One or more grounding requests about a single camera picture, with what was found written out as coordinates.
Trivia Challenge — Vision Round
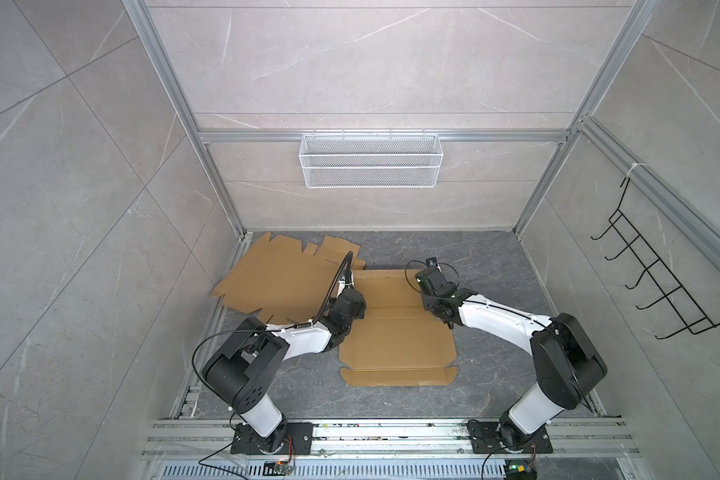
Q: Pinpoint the small circuit board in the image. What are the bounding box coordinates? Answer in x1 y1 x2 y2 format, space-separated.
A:
505 460 537 480
262 461 295 476

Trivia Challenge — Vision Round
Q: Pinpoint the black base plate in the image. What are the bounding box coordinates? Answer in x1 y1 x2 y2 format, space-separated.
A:
230 422 314 455
466 419 553 454

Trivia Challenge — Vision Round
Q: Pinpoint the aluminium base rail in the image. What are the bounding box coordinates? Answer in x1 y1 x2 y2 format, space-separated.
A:
141 417 640 459

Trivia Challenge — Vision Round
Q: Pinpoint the slotted grey cable duct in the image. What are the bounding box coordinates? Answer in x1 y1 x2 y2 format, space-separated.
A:
157 458 507 479

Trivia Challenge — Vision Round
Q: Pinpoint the brown cardboard box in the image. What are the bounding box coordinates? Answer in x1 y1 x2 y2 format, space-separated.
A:
339 270 458 387

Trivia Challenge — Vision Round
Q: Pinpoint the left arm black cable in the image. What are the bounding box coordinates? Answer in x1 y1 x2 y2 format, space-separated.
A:
191 250 355 480

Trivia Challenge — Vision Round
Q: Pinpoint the right small circuit board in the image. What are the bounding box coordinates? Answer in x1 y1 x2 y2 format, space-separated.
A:
505 460 537 480

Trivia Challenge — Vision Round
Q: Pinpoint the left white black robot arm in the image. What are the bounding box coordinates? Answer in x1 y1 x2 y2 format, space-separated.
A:
200 288 366 439

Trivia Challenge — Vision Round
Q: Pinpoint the left flat cardboard stack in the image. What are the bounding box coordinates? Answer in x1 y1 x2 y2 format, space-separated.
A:
212 232 365 325

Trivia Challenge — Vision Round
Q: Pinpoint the white wire mesh basket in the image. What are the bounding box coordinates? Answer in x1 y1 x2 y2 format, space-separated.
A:
299 133 444 189

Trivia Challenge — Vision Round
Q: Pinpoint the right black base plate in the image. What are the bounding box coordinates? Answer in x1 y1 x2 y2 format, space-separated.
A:
466 419 553 454

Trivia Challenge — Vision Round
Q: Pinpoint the left small circuit board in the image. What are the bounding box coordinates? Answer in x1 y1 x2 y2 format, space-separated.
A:
262 461 295 476

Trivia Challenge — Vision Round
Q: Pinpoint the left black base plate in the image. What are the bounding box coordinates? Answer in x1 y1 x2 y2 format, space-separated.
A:
230 422 314 455

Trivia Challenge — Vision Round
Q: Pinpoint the black wire hook rack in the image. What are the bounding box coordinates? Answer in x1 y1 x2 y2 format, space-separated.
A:
590 178 720 340

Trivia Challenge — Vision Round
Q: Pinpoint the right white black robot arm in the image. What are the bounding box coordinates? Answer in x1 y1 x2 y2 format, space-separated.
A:
412 257 608 447

